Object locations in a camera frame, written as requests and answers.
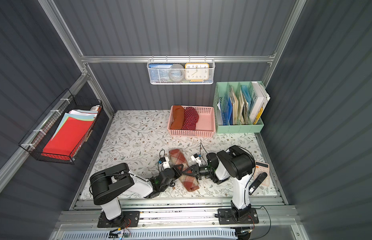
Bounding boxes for red plaid skirt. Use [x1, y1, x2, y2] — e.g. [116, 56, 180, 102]
[169, 149, 200, 192]

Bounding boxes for dark red polka-dot skirt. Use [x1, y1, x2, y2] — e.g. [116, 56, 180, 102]
[182, 107, 199, 131]

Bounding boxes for rust orange skirt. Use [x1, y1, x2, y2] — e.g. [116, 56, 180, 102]
[170, 106, 185, 130]

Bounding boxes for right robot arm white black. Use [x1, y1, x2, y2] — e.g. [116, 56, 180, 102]
[183, 145, 256, 220]

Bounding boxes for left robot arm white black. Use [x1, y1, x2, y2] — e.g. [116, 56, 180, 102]
[90, 163, 184, 223]

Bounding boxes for grey tape roll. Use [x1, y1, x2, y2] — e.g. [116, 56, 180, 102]
[168, 64, 185, 83]

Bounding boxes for pink plastic basket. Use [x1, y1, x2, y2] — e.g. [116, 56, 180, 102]
[167, 106, 216, 138]

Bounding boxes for floral table mat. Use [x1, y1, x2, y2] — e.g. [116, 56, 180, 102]
[90, 110, 266, 200]

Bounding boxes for small orange white card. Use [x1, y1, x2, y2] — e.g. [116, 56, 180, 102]
[254, 161, 270, 187]

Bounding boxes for blue folders in organizer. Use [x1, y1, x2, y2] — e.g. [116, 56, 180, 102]
[221, 93, 234, 126]

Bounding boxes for mint green file organizer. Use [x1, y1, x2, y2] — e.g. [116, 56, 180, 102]
[213, 82, 264, 134]

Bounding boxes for white book in organizer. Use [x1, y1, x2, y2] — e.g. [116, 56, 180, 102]
[250, 82, 271, 125]

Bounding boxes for yellow alarm clock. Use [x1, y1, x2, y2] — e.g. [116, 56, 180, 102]
[185, 63, 210, 82]

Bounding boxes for red paper stack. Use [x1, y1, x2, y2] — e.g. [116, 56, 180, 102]
[42, 117, 93, 160]

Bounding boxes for blue box in basket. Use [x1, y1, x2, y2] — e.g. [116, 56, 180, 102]
[147, 63, 173, 85]

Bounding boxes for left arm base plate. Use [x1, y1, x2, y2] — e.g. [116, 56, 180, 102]
[97, 211, 140, 228]

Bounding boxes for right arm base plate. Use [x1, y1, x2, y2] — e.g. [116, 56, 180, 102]
[215, 208, 259, 225]

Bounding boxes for white wire wall basket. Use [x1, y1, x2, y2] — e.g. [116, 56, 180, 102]
[147, 58, 216, 85]

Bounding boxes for black wire side basket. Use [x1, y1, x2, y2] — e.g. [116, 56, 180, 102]
[19, 91, 103, 164]

